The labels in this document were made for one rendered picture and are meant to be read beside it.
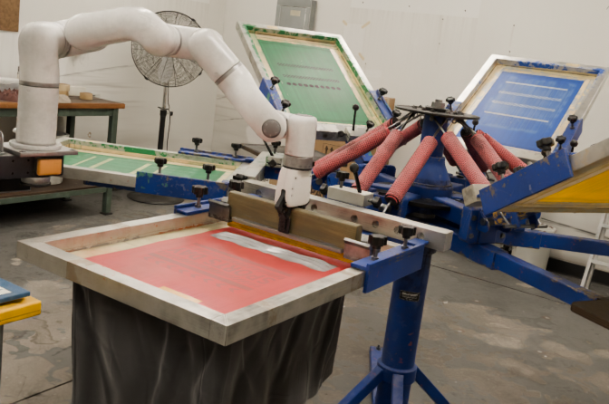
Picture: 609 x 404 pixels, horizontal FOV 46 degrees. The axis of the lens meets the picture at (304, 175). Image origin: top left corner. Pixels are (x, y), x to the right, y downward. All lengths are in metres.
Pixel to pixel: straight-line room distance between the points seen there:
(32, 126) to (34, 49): 0.19
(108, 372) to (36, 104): 0.68
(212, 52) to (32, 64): 0.44
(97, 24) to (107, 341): 0.75
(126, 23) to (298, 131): 0.49
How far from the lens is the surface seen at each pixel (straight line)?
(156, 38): 1.76
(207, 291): 1.49
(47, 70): 1.86
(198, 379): 1.46
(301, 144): 1.78
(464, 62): 6.05
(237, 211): 1.93
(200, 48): 1.77
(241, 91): 1.74
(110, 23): 1.81
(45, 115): 1.88
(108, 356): 1.62
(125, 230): 1.78
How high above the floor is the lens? 1.46
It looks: 10 degrees down
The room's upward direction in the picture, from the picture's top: 7 degrees clockwise
